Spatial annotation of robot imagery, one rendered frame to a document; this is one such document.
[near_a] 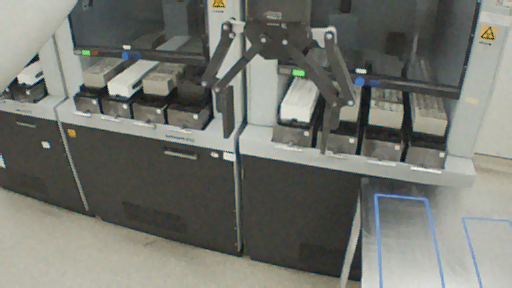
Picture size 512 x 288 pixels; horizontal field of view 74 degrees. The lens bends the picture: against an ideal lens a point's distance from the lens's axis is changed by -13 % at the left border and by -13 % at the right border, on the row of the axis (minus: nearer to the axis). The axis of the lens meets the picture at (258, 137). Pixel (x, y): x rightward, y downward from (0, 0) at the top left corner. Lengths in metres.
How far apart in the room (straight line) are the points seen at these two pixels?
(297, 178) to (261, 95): 0.33
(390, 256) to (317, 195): 0.62
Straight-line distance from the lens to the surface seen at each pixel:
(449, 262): 0.94
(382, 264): 0.89
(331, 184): 1.42
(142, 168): 1.70
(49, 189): 2.27
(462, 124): 1.39
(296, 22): 0.45
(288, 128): 1.31
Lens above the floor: 1.49
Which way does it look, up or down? 33 degrees down
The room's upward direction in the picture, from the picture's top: straight up
